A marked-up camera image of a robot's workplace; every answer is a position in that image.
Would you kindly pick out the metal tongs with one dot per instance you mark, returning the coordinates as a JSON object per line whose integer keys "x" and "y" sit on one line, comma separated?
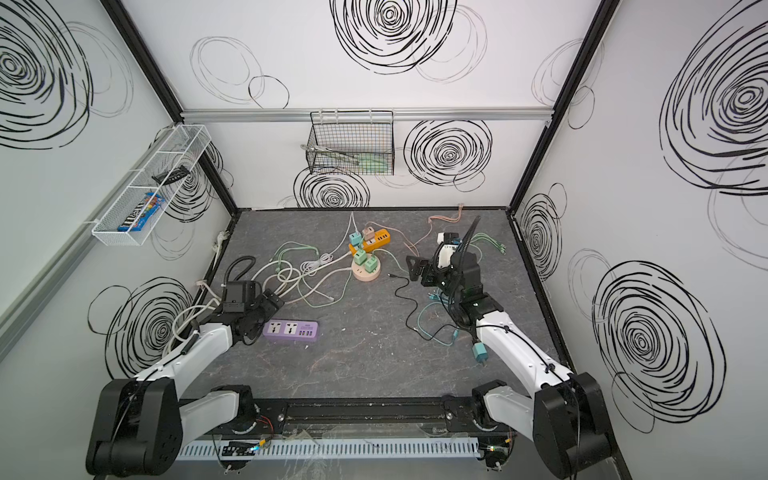
{"x": 330, "y": 153}

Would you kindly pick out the aluminium wall rail left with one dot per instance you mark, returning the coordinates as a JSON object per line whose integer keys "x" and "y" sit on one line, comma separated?
{"x": 34, "y": 298}

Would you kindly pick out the aluminium wall rail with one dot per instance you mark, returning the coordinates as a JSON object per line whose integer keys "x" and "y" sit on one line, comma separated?
{"x": 34, "y": 298}
{"x": 252, "y": 115}

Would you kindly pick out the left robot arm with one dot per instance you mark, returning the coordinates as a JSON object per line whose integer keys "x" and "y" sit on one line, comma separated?
{"x": 142, "y": 424}

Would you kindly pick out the white wire shelf basket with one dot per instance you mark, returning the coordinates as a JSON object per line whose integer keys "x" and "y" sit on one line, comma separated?
{"x": 185, "y": 201}

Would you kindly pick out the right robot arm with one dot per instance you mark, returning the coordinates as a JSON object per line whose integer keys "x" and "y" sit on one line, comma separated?
{"x": 478, "y": 313}

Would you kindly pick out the teal charger with white cable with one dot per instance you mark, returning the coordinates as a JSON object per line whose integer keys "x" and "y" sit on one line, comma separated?
{"x": 311, "y": 266}

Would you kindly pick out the pink charger plug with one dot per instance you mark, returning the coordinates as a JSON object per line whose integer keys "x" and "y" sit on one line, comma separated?
{"x": 368, "y": 231}

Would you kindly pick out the green plug adapter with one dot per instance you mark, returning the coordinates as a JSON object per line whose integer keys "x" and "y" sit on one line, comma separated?
{"x": 371, "y": 264}
{"x": 360, "y": 257}

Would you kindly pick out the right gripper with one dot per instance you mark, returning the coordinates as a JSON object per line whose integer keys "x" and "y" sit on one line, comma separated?
{"x": 434, "y": 271}

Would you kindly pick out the black wire basket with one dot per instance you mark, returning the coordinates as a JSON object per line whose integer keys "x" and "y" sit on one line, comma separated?
{"x": 350, "y": 137}

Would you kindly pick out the purple power strip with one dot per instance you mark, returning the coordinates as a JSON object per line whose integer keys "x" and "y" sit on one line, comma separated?
{"x": 291, "y": 330}

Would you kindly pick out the blue candy pack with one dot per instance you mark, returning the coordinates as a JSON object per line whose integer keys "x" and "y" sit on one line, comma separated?
{"x": 140, "y": 215}

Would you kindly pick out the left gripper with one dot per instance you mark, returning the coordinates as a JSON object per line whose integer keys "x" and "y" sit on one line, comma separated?
{"x": 264, "y": 306}

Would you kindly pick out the white slotted cable duct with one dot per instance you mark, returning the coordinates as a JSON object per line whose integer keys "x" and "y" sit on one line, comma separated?
{"x": 335, "y": 449}

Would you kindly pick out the orange power strip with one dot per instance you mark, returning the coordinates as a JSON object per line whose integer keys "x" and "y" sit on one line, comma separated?
{"x": 357, "y": 242}

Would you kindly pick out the aluminium wall rail back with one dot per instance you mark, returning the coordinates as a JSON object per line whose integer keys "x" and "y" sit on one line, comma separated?
{"x": 252, "y": 115}

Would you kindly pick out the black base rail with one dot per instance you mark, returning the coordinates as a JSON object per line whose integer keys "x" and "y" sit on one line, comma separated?
{"x": 360, "y": 411}

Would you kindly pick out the round pink power strip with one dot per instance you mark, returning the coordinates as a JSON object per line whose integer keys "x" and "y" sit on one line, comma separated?
{"x": 360, "y": 273}

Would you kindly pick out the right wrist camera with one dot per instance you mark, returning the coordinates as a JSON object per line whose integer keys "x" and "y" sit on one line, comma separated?
{"x": 447, "y": 244}

